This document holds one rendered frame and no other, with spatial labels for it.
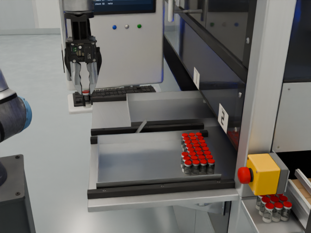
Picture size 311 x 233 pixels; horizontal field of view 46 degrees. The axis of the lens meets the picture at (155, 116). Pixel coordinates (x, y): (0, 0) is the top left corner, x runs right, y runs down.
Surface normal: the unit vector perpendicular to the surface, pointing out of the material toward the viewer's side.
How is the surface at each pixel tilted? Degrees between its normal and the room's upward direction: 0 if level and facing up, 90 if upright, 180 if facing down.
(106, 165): 0
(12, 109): 71
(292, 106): 90
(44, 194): 0
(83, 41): 85
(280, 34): 90
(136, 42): 90
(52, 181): 0
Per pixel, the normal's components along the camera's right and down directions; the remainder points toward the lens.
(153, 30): 0.24, 0.44
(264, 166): 0.00, -0.90
